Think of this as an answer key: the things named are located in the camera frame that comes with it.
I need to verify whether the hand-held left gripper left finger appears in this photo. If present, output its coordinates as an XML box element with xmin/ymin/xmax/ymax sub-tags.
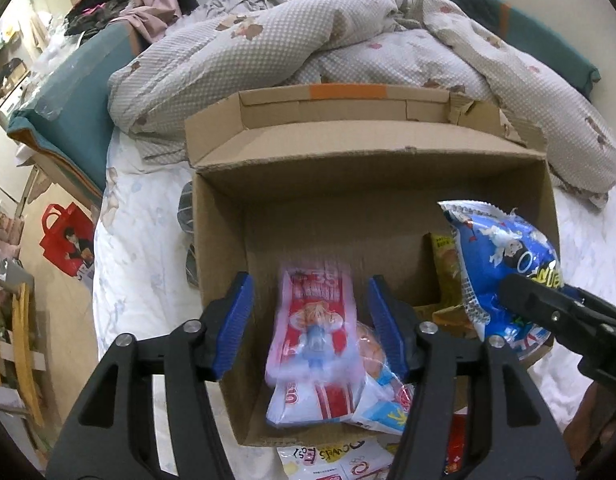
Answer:
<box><xmin>46</xmin><ymin>271</ymin><xmax>256</xmax><ymax>480</ymax></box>

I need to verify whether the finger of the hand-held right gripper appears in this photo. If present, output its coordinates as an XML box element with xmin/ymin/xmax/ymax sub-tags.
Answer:
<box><xmin>498</xmin><ymin>272</ymin><xmax>605</xmax><ymax>357</ymax></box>
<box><xmin>560</xmin><ymin>284</ymin><xmax>616</xmax><ymax>320</ymax></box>

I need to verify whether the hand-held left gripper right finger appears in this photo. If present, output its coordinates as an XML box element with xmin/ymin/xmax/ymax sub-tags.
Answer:
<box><xmin>367</xmin><ymin>275</ymin><xmax>576</xmax><ymax>480</ymax></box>

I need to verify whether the blue white snack packet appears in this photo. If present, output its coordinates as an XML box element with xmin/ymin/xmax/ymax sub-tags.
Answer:
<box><xmin>437</xmin><ymin>200</ymin><xmax>565</xmax><ymax>363</ymax></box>

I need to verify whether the light blue snack packet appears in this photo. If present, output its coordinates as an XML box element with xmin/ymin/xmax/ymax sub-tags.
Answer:
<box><xmin>350</xmin><ymin>321</ymin><xmax>416</xmax><ymax>435</ymax></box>

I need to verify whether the pink snack packet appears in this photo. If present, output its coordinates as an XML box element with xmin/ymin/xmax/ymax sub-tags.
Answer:
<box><xmin>265</xmin><ymin>259</ymin><xmax>361</xmax><ymax>396</ymax></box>

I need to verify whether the white red shrimp chip packet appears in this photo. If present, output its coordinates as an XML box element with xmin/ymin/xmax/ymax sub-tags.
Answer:
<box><xmin>265</xmin><ymin>340</ymin><xmax>369</xmax><ymax>428</ymax></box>

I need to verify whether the brown cardboard box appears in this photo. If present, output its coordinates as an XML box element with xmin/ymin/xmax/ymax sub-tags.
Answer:
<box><xmin>184</xmin><ymin>84</ymin><xmax>561</xmax><ymax>448</ymax></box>

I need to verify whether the person's right hand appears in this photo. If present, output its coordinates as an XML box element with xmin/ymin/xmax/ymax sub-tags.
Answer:
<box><xmin>562</xmin><ymin>379</ymin><xmax>616</xmax><ymax>467</ymax></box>

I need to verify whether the grey striped cloth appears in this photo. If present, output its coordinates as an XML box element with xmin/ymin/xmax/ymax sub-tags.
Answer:
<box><xmin>177</xmin><ymin>181</ymin><xmax>203</xmax><ymax>289</ymax></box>

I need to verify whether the red snack packet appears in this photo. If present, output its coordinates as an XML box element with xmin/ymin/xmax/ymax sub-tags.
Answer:
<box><xmin>443</xmin><ymin>404</ymin><xmax>470</xmax><ymax>476</ymax></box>

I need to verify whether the white yellow snack packet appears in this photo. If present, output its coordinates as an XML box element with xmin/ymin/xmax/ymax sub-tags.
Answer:
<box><xmin>277</xmin><ymin>439</ymin><xmax>395</xmax><ymax>480</ymax></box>

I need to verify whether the red shopping bag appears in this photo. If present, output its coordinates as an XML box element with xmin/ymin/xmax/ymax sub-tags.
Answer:
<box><xmin>39</xmin><ymin>202</ymin><xmax>96</xmax><ymax>279</ymax></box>

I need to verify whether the yellow wooden chair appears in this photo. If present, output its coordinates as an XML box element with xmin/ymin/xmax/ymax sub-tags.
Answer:
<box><xmin>0</xmin><ymin>279</ymin><xmax>47</xmax><ymax>428</ymax></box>

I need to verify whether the teal pillow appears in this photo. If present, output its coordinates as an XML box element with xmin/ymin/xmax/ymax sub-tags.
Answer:
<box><xmin>442</xmin><ymin>0</ymin><xmax>602</xmax><ymax>98</ymax></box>

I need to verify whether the teal padded headboard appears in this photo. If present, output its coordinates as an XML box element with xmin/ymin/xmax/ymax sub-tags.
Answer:
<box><xmin>8</xmin><ymin>24</ymin><xmax>141</xmax><ymax>203</ymax></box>

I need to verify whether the grey dotted quilt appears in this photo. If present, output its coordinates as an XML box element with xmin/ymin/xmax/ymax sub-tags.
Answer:
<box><xmin>108</xmin><ymin>0</ymin><xmax>616</xmax><ymax>208</ymax></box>

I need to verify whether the pile of dark clothes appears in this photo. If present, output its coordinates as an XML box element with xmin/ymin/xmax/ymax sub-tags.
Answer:
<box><xmin>64</xmin><ymin>0</ymin><xmax>134</xmax><ymax>37</ymax></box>

